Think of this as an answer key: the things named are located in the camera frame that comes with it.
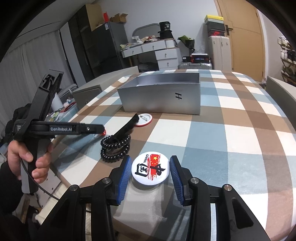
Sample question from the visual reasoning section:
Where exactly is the yellow shoe box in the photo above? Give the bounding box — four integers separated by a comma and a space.
204, 15, 224, 24

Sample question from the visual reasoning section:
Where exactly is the black wardrobe shelf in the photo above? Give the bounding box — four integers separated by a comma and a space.
68, 5, 96, 82

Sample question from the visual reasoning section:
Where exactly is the white curtain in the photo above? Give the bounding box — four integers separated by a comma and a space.
1, 31, 73, 130

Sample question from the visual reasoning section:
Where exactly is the grey cabinet right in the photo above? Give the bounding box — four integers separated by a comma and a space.
266, 76, 295, 110

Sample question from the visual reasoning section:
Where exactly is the tall flat cardboard sheet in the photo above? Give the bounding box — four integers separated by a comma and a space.
85, 4, 104, 31

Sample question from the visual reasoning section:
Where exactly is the black cable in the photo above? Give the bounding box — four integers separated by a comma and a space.
20, 158, 61, 201

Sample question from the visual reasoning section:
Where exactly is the black red box on suitcase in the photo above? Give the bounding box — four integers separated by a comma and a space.
182, 53, 210, 63

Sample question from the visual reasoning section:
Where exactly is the grey arched mirror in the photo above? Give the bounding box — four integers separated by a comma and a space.
132, 23, 160, 40

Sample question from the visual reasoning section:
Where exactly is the silver rectangular storage box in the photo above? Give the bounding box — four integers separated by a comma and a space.
117, 71, 201, 115

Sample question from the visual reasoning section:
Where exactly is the black red shoe box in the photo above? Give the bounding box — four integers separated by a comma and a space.
206, 22, 225, 37

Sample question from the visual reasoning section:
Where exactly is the black refrigerator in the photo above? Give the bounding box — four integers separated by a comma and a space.
92, 22, 130, 77

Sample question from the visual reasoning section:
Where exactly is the black wrapped flower bouquet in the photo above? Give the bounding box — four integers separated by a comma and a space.
178, 35, 195, 55

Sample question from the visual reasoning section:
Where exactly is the silver suitcase lying flat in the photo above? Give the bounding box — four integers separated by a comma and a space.
178, 62, 213, 70

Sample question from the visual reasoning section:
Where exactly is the wooden shoe rack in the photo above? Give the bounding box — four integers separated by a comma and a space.
277, 36, 296, 86

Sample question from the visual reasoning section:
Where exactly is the red-rimmed pin badge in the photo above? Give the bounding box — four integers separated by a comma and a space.
135, 113, 152, 127

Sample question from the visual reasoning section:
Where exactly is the open cardboard box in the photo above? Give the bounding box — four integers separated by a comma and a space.
110, 14, 128, 24

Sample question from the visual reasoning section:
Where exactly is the grey drawer cabinet left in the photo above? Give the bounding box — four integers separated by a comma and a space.
72, 66, 139, 109

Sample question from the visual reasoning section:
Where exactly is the white dressing desk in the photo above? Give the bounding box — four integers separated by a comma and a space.
121, 39, 182, 70

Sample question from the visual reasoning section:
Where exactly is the plaid checkered tablecloth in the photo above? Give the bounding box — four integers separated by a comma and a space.
52, 70, 295, 240

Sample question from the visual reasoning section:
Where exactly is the white China flag badge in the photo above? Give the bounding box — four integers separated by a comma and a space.
132, 152, 170, 186

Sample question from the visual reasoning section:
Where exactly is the black beaded spiral bracelet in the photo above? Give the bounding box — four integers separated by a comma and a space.
100, 134, 132, 163

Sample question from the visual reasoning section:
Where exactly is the wooden door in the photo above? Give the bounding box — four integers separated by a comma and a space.
217, 0, 265, 81

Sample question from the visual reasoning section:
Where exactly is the white cylindrical humidifier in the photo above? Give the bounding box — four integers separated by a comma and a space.
51, 94, 64, 111

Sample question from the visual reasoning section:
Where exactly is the person's left hand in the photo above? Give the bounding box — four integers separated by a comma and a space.
7, 141, 54, 184

